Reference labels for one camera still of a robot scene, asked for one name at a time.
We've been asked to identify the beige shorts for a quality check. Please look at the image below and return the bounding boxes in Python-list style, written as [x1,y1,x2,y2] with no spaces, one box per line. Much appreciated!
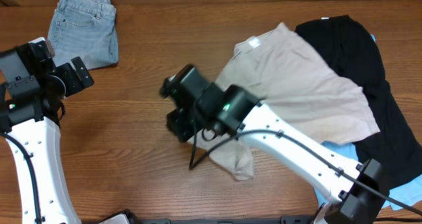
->
[187,22,381,181]

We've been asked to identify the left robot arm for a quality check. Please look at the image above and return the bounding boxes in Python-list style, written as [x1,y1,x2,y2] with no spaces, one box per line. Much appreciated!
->
[1,37,94,224]

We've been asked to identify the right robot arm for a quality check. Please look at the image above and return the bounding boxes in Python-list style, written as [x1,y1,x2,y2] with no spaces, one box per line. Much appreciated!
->
[160,65,389,224]

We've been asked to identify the folded light blue jeans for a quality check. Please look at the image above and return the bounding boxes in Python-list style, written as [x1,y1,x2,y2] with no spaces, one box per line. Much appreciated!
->
[47,0,119,70]

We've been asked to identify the black garment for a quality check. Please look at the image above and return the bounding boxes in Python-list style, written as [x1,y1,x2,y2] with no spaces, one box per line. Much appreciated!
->
[295,15,421,188]

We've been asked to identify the light blue garment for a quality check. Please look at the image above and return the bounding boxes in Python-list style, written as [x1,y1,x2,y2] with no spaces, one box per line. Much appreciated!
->
[306,32,421,206]

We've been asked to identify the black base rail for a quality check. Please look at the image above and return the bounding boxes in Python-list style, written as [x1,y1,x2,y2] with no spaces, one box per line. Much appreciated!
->
[98,209,322,224]

